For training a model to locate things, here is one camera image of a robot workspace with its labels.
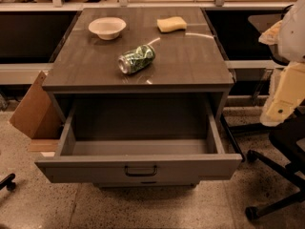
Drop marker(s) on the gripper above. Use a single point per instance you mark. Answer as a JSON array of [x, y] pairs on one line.
[[293, 38]]

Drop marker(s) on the brown cardboard piece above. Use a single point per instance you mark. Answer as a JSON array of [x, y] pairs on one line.
[[35, 115]]

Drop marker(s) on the white bowl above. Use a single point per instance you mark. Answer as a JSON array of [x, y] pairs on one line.
[[107, 28]]

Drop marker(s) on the black chair caster left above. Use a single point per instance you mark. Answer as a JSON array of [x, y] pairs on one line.
[[8, 182]]

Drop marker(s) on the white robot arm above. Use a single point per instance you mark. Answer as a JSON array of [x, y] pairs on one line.
[[289, 36]]

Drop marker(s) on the grey drawer cabinet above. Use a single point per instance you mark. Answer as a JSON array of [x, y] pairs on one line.
[[186, 61]]

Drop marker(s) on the yellow sponge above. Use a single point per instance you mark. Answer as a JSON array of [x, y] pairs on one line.
[[171, 24]]

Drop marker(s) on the grey top drawer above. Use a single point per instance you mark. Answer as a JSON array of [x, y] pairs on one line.
[[136, 140]]

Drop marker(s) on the crushed green soda can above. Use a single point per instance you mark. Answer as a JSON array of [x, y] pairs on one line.
[[136, 60]]

